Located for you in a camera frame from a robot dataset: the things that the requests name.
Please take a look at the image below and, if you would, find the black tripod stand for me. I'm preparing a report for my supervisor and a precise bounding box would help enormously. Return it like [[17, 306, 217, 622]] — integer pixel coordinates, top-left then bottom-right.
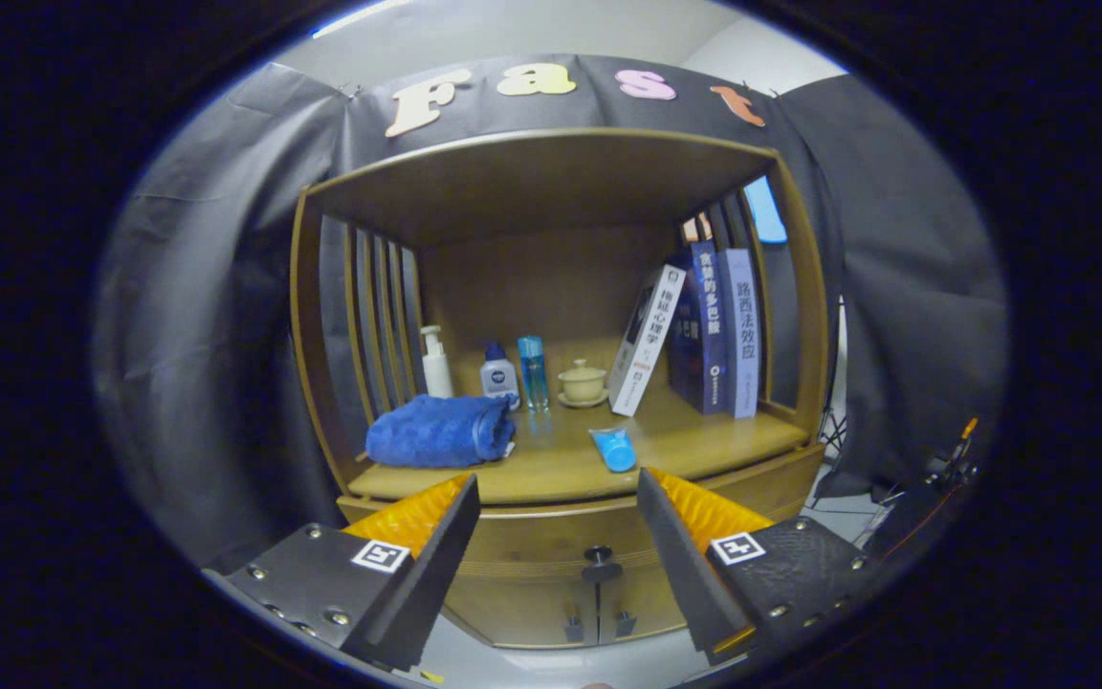
[[814, 297, 882, 503]]

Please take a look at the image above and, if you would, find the light purple book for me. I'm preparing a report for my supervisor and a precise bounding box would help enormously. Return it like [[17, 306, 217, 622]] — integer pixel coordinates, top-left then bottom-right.
[[723, 249, 762, 420]]

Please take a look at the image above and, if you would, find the white book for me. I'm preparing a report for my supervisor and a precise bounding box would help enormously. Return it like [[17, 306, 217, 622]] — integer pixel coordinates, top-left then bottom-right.
[[607, 265, 688, 418]]

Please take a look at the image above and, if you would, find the black backdrop cloth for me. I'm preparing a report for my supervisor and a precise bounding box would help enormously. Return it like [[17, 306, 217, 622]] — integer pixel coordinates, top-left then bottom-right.
[[92, 53, 1009, 575]]

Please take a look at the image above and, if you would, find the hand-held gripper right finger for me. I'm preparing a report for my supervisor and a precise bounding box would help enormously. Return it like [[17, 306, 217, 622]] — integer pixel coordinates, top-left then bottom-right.
[[635, 467, 892, 668]]

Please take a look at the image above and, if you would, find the clear blue bottle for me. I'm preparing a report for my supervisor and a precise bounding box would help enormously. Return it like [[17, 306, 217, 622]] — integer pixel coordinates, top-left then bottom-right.
[[517, 335, 550, 414]]

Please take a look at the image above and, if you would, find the black device with orange parts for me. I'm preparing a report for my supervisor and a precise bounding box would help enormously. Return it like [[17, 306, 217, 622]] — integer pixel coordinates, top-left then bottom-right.
[[862, 416, 982, 566]]

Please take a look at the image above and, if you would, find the dark blue book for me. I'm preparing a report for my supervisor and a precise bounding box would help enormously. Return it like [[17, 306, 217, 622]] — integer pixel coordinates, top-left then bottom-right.
[[668, 240, 732, 415]]

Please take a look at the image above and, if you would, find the white bottle with blue cap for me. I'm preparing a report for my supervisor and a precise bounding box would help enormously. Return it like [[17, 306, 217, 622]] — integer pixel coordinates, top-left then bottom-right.
[[479, 342, 521, 411]]

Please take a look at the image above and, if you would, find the beige lidded teacup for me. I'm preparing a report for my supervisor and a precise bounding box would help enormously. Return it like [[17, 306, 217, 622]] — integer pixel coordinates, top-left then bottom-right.
[[557, 359, 609, 410]]

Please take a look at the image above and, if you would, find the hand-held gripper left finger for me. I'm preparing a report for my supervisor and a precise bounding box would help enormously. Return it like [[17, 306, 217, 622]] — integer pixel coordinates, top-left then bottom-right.
[[202, 474, 481, 671]]

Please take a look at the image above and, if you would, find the wooden cabinet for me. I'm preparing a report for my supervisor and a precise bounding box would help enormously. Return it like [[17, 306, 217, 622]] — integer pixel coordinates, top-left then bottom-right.
[[290, 127, 831, 650]]

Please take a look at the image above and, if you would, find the blue tube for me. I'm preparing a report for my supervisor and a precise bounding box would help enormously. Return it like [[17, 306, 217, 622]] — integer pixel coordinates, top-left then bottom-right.
[[588, 427, 638, 474]]

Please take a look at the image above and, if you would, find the white pump bottle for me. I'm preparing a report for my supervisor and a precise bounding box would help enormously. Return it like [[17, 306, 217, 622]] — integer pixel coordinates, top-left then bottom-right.
[[420, 325, 454, 400]]

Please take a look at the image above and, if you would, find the blue folded towel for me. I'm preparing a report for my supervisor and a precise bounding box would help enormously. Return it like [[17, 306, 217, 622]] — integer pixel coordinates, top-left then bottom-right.
[[365, 393, 518, 469]]

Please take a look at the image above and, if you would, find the wooden countertop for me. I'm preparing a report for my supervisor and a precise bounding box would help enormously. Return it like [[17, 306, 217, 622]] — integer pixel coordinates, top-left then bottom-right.
[[345, 378, 812, 506]]

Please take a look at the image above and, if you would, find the wooden cabinet door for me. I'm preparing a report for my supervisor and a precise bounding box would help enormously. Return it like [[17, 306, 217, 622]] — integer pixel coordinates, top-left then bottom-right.
[[597, 565, 691, 644], [441, 574, 600, 650]]

